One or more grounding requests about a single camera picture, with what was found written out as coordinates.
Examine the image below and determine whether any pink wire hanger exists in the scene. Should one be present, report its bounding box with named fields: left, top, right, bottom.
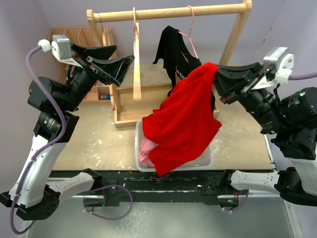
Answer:
left=178, top=5, right=199, bottom=59

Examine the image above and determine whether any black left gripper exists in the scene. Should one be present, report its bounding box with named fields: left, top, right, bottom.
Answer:
left=60, top=43, right=132, bottom=112

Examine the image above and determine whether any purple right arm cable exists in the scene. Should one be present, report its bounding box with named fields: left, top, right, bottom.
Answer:
left=289, top=71, right=317, bottom=81

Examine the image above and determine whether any white plastic laundry basket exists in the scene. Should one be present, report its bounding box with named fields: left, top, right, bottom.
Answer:
left=135, top=119, right=214, bottom=176

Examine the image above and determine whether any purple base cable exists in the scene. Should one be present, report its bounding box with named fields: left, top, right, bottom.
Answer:
left=83, top=184, right=134, bottom=221
left=221, top=189, right=249, bottom=213

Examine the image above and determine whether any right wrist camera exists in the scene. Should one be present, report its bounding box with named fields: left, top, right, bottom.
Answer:
left=253, top=47, right=294, bottom=89

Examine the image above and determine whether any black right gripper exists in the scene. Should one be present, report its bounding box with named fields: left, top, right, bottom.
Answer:
left=206, top=60, right=289, bottom=134

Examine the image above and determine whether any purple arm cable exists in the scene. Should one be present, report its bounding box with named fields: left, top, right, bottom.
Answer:
left=9, top=44, right=67, bottom=235
left=289, top=71, right=317, bottom=81

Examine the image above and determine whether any pink t shirt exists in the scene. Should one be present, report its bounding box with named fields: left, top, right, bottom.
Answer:
left=138, top=138, right=157, bottom=165

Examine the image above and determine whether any black t shirt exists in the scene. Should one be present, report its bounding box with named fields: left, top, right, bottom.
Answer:
left=153, top=26, right=216, bottom=97

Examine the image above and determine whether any pink plastic file organizer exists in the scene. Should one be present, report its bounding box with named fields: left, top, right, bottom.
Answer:
left=48, top=27, right=119, bottom=105

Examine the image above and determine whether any wooden clothes rack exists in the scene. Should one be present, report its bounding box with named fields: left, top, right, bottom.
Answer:
left=86, top=0, right=252, bottom=128

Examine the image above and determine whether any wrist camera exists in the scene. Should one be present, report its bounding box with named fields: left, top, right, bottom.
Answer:
left=253, top=47, right=294, bottom=89
left=38, top=35, right=77, bottom=66

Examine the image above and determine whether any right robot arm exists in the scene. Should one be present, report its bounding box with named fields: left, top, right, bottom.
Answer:
left=214, top=62, right=317, bottom=206

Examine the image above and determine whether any blue grey cylinder in organizer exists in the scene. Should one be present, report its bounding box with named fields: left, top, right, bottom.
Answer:
left=99, top=94, right=111, bottom=101

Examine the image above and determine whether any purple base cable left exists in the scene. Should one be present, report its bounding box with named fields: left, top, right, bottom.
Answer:
left=83, top=184, right=134, bottom=221

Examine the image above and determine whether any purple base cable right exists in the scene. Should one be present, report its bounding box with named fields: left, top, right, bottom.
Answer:
left=221, top=189, right=249, bottom=213

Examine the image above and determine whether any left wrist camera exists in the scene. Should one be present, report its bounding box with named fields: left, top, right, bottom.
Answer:
left=38, top=35, right=77, bottom=66

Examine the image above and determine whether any red t shirt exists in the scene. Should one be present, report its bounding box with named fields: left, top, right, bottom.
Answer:
left=142, top=62, right=222, bottom=178

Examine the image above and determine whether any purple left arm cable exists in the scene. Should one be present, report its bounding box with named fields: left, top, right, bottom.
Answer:
left=9, top=44, right=67, bottom=235

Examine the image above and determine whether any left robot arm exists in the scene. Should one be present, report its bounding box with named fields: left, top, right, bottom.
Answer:
left=0, top=40, right=134, bottom=221

